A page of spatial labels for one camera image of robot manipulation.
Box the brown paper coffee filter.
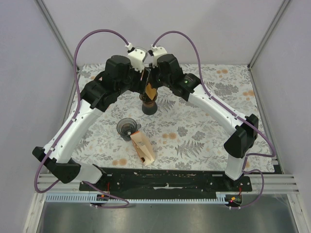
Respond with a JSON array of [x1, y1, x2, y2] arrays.
[[145, 83, 157, 100]]

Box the olive green dripper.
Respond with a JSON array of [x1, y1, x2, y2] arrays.
[[139, 83, 157, 102]]

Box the red grey coffee server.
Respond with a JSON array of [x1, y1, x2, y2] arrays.
[[139, 93, 157, 116]]

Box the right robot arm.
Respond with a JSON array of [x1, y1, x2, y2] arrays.
[[150, 53, 259, 191]]

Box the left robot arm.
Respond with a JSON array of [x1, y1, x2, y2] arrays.
[[32, 55, 146, 191]]

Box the grey clear dripper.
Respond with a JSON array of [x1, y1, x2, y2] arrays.
[[116, 117, 141, 141]]

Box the floral table mat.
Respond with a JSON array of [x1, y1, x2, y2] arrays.
[[63, 63, 275, 172]]

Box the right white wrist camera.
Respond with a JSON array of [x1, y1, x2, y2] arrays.
[[148, 45, 167, 57]]

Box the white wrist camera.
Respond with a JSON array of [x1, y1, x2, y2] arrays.
[[148, 45, 167, 57], [125, 42, 148, 73]]

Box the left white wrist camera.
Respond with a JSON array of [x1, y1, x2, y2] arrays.
[[125, 42, 148, 73]]

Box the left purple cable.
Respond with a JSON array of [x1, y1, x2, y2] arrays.
[[34, 29, 131, 209]]

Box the purple cable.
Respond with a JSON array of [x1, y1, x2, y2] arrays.
[[151, 30, 276, 210], [34, 29, 131, 209]]

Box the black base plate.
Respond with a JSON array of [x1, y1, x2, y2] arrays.
[[94, 168, 252, 200]]

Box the left aluminium frame post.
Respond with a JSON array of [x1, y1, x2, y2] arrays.
[[34, 0, 74, 65]]

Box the aluminium frame post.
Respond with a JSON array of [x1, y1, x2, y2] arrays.
[[247, 0, 292, 70], [34, 0, 74, 65]]

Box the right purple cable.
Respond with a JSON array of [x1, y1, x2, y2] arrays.
[[151, 30, 276, 210]]

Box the white slotted cable duct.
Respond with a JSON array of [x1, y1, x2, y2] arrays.
[[45, 193, 242, 203]]

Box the right aluminium frame post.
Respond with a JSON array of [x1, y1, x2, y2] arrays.
[[247, 0, 292, 70]]

